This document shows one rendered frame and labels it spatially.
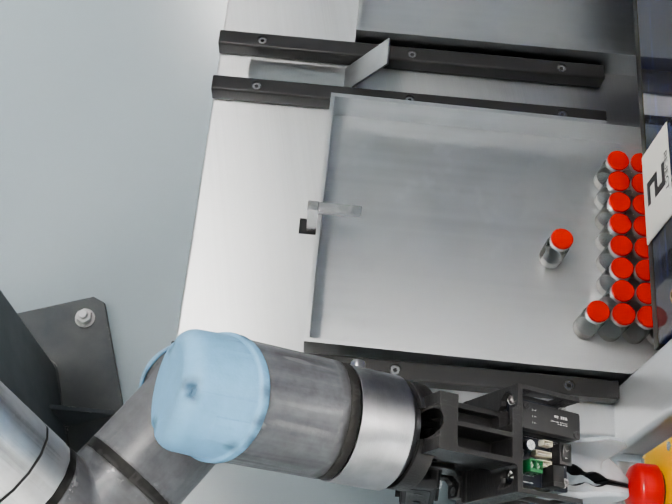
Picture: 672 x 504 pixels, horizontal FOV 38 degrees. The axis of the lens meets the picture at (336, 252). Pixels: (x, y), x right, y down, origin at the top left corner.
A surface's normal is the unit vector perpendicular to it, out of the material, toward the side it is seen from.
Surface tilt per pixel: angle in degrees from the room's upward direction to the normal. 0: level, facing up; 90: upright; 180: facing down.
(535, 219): 0
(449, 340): 0
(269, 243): 0
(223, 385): 23
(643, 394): 90
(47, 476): 49
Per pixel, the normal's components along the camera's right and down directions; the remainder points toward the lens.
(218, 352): 0.41, -0.69
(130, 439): -0.08, -0.49
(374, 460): 0.29, 0.39
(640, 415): -1.00, -0.09
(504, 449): -0.88, -0.25
